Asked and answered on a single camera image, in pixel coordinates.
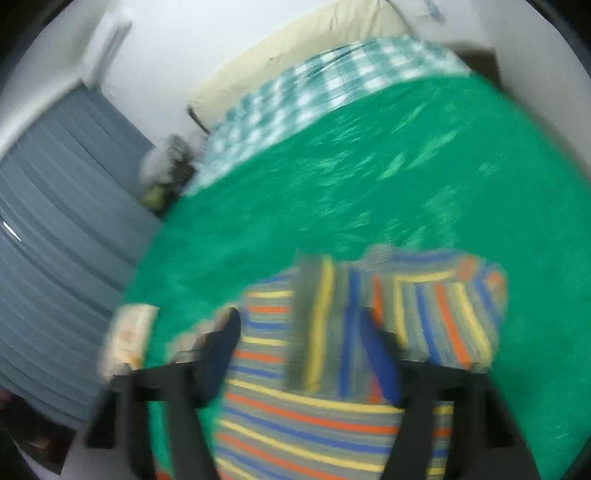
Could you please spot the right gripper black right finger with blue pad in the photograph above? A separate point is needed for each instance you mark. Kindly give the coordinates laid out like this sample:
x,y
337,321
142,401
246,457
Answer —
x,y
485,441

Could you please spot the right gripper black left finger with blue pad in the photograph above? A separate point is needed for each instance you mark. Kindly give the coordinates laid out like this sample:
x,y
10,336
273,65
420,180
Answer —
x,y
119,427

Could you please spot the striped knit sweater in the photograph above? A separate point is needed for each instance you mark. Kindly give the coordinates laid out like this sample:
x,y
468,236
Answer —
x,y
302,400

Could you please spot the grey clothes pile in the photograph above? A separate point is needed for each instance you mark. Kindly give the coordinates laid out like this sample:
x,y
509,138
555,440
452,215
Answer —
x,y
164,172

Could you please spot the grey blue curtain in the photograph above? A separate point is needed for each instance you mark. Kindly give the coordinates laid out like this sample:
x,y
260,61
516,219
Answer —
x,y
72,233

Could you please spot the green floral bedspread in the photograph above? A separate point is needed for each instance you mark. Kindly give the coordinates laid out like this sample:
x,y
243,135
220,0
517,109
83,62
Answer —
x,y
444,162

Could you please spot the green white plaid sheet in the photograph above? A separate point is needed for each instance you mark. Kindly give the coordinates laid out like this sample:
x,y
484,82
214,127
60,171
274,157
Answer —
x,y
307,92

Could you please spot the dark bedside table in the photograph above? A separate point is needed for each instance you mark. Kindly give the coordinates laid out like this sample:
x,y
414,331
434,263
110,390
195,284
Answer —
x,y
483,62

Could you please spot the cream padded headboard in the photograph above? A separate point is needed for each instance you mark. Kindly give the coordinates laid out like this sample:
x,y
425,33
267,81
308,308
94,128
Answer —
x,y
332,26

